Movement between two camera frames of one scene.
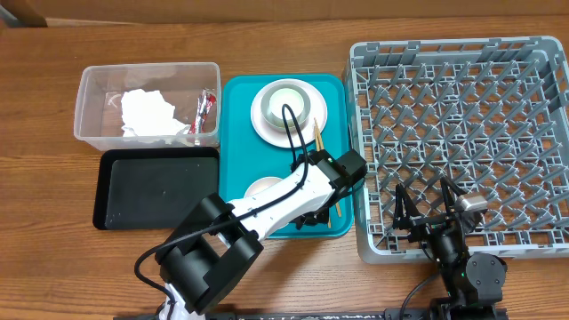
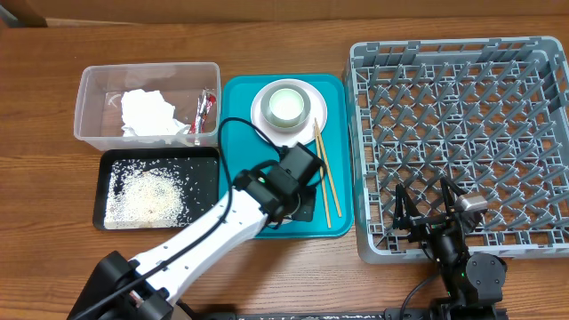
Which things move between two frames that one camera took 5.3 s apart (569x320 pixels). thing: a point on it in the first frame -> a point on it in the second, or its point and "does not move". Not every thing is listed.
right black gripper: (427, 226) does not move
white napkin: (147, 114) does not move
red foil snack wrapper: (205, 102) does not move
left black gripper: (322, 217) -> (306, 209)
